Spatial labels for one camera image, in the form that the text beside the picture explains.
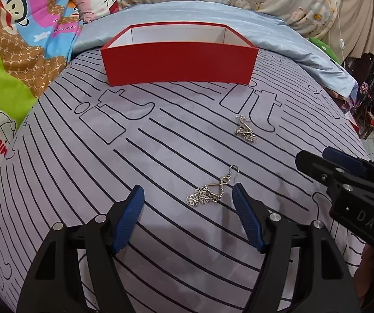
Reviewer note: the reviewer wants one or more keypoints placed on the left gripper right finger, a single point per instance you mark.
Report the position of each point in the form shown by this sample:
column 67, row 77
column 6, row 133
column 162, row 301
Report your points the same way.
column 323, row 282

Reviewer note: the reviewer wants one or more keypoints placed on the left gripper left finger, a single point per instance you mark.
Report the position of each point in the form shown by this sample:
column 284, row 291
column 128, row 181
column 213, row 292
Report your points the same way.
column 53, row 282

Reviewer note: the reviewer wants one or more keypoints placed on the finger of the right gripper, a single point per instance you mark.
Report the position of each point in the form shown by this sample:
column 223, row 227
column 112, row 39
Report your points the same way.
column 316, row 167
column 347, row 162

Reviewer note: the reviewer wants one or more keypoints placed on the red jewelry box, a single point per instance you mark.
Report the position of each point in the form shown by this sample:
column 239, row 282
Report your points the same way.
column 178, row 51

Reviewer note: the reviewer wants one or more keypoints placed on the green plush object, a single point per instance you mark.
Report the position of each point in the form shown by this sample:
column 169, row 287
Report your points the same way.
column 325, row 48

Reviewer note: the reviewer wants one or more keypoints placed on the light blue quilt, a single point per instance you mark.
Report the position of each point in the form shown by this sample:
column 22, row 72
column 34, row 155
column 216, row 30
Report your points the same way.
column 265, row 31

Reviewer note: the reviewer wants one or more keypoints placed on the colourful monkey cartoon blanket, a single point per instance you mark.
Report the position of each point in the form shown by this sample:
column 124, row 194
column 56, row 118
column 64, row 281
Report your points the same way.
column 36, row 38

